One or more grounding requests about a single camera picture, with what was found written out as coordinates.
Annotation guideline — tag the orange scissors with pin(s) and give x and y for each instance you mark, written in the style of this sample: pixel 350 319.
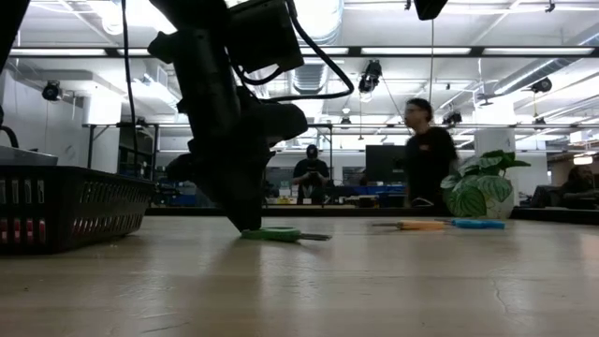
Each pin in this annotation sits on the orange scissors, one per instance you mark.
pixel 421 225

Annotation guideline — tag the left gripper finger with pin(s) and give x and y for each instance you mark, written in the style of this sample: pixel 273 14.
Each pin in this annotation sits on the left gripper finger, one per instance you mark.
pixel 187 168
pixel 252 187

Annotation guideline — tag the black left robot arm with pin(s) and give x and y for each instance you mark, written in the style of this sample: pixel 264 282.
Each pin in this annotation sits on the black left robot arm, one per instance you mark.
pixel 9 19

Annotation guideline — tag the black ceiling-hung camera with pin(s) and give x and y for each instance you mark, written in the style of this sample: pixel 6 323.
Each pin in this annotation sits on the black ceiling-hung camera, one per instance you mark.
pixel 452 118
pixel 542 85
pixel 51 91

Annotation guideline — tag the blue scissors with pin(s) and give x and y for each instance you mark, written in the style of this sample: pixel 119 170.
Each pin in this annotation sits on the blue scissors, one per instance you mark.
pixel 477 224

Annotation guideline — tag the black background monitor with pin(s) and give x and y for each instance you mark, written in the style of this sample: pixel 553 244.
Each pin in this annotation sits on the black background monitor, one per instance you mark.
pixel 384 164

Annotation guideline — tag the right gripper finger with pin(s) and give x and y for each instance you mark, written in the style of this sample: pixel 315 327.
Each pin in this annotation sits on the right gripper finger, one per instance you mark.
pixel 430 8

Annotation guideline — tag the person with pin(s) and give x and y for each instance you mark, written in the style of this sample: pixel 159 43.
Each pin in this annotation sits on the person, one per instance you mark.
pixel 428 159
pixel 580 187
pixel 311 173

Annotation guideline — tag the black overhead camera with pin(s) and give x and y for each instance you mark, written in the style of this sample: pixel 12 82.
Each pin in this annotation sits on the black overhead camera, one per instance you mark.
pixel 372 75

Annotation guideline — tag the green scissors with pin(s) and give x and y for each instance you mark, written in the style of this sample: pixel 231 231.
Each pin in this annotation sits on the green scissors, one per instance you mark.
pixel 271 234

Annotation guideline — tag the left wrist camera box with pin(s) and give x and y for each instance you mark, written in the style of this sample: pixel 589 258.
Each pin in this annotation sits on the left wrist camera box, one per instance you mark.
pixel 262 37

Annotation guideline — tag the green striped potted plant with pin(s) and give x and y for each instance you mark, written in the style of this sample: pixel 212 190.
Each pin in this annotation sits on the green striped potted plant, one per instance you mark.
pixel 468 196

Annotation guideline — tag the black mesh basket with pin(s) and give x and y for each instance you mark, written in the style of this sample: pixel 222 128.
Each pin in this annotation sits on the black mesh basket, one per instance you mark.
pixel 93 210

